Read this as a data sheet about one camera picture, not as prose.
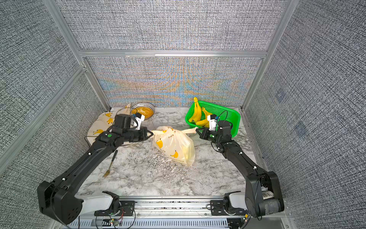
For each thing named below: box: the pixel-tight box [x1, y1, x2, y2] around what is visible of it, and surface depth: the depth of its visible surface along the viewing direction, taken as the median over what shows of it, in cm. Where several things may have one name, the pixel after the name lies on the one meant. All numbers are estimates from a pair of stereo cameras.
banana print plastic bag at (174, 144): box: [151, 125, 198, 167], surface depth 79 cm
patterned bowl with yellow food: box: [129, 102, 155, 121], surface depth 119 cm
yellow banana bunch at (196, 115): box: [188, 96, 202, 124], surface depth 111 cm
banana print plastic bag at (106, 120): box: [87, 103, 132, 146], surface depth 102 cm
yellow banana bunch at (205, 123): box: [195, 107, 214, 128], surface depth 104 cm
